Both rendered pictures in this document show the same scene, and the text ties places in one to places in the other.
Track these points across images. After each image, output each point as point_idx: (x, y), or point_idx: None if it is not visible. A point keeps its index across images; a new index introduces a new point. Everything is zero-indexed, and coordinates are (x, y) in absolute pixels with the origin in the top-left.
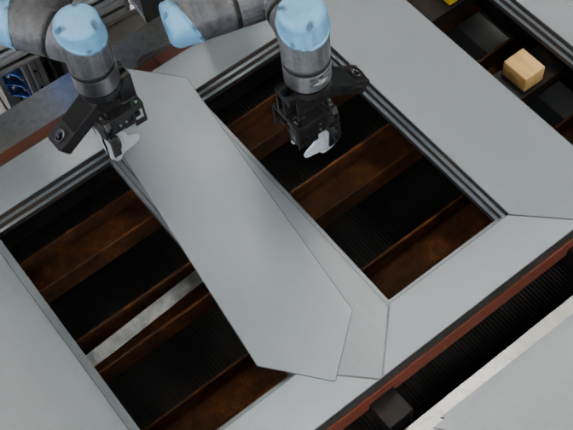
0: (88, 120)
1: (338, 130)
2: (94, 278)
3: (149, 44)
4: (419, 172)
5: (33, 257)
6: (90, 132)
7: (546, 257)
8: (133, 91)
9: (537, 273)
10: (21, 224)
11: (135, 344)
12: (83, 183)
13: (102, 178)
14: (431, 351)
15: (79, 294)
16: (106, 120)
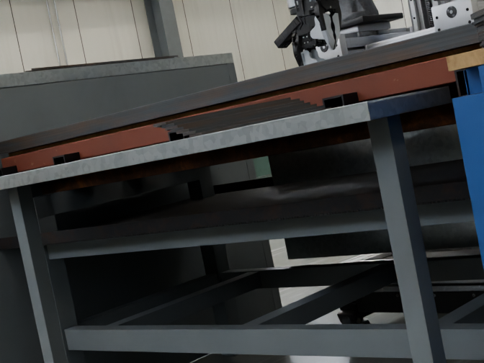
0: (288, 27)
1: (316, 9)
2: (294, 187)
3: None
4: (454, 174)
5: None
6: None
7: (308, 79)
8: (314, 21)
9: (307, 101)
10: (311, 166)
11: None
12: (348, 158)
13: (361, 164)
14: (220, 109)
15: (281, 189)
16: (294, 31)
